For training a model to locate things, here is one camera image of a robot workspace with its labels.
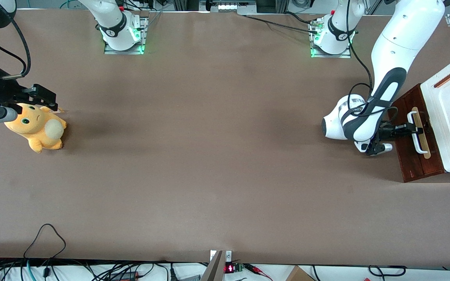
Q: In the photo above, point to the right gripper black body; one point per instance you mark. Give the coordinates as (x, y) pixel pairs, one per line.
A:
(3, 92)

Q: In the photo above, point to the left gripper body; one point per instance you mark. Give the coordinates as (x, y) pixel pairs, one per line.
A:
(387, 131)

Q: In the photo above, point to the dark wood drawer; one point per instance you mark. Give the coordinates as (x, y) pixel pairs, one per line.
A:
(412, 168)

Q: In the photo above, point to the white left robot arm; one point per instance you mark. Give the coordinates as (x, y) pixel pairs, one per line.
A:
(404, 35)

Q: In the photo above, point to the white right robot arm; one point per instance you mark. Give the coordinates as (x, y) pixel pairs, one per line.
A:
(113, 23)

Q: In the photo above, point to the orange plush toy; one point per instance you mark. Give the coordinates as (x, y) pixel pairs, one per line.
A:
(37, 130)

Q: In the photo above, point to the copper strip on cabinet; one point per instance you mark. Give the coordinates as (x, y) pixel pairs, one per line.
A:
(447, 78)

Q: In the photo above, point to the brown cardboard box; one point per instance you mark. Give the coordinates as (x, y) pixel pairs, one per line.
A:
(299, 275)

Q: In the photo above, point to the black power adapter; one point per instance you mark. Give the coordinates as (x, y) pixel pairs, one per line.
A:
(125, 276)

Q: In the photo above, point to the red clip leads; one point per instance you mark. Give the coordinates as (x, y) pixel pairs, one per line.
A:
(258, 270)

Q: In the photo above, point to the white power strip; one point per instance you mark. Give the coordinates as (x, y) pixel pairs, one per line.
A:
(229, 6)

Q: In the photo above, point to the red digit display module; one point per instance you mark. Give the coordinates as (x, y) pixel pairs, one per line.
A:
(229, 268)

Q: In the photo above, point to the grey metal beam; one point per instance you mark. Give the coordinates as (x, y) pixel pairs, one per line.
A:
(214, 269)

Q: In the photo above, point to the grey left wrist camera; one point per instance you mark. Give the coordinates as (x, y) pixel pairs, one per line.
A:
(385, 148)

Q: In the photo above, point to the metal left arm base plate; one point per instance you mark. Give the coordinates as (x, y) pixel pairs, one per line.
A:
(344, 56)

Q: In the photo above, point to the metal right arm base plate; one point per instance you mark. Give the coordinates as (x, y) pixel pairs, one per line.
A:
(143, 39)

